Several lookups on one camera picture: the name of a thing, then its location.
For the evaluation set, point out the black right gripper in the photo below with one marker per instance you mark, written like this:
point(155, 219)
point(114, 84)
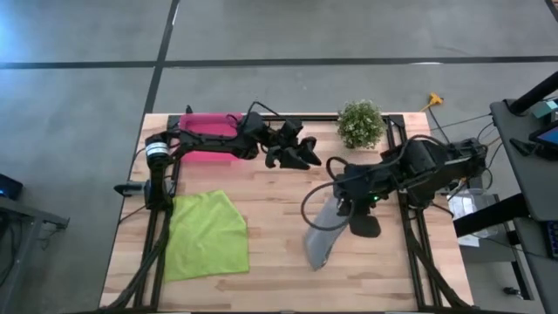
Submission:
point(357, 192)

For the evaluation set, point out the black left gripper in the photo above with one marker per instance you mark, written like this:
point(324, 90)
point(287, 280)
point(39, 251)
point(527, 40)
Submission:
point(274, 141)

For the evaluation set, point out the grey microfiber towel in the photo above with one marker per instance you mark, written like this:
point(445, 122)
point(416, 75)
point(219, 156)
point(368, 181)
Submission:
point(322, 244)

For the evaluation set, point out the green microfiber towel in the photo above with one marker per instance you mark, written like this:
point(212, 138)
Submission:
point(205, 240)

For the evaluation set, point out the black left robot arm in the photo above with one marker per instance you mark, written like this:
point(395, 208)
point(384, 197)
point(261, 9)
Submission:
point(209, 144)

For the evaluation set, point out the pink plastic basket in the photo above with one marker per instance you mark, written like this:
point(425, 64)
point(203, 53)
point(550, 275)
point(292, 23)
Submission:
point(205, 123)

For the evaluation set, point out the potted artificial plant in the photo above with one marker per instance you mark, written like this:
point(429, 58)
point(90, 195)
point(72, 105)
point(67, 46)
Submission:
point(361, 124)

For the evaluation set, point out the black desk leg bar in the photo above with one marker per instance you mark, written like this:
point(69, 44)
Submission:
point(492, 216)

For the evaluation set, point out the small black floor object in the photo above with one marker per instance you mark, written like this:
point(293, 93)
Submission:
point(510, 291)

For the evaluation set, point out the small black desk device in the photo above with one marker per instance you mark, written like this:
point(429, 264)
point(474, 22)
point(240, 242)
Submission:
point(521, 147)

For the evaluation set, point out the grey side desk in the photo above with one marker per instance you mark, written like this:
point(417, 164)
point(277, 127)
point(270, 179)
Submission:
point(536, 187)

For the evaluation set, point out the dark keyboard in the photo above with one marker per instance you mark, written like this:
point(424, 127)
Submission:
point(553, 240)

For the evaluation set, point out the tablet with blue screen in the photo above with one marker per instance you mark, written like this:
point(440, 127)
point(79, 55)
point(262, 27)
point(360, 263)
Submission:
point(547, 137)

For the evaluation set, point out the black monitor pole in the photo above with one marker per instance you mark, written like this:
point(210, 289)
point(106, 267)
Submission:
point(534, 93)

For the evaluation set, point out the teal box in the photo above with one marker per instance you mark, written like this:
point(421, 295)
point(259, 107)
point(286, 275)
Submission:
point(547, 109)

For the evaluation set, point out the grey metal stand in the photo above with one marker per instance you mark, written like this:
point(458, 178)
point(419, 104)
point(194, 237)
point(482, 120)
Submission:
point(26, 213)

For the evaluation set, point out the black box with blue light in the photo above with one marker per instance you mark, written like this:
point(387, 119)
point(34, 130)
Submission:
point(11, 187)

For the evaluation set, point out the black metal table frame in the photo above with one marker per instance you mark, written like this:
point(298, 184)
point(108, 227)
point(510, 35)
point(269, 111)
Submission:
point(322, 118)

